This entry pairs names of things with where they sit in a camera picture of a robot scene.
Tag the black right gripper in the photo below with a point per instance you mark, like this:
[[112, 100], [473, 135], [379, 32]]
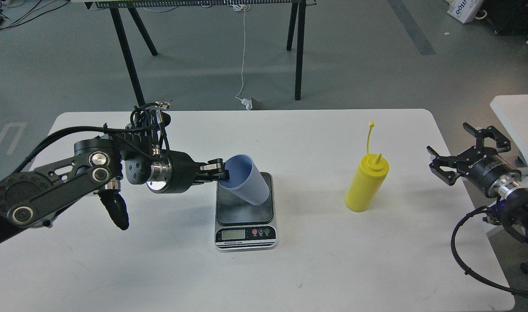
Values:
[[482, 166]]

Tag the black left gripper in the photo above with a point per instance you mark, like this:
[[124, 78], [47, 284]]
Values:
[[178, 172]]

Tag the blue plastic cup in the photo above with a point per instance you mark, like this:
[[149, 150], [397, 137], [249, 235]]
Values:
[[245, 180]]

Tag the yellow squeeze bottle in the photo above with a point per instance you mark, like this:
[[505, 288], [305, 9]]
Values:
[[371, 172]]

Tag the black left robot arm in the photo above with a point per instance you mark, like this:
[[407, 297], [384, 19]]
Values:
[[140, 153]]

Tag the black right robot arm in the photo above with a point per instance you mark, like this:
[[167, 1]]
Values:
[[511, 213]]

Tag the digital kitchen scale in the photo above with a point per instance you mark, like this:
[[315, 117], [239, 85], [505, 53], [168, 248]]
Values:
[[241, 226]]

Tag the white cardboard box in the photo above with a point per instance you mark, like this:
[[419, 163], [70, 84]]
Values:
[[465, 11]]

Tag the black trestle table background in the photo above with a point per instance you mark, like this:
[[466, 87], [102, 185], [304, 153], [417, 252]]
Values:
[[212, 33]]

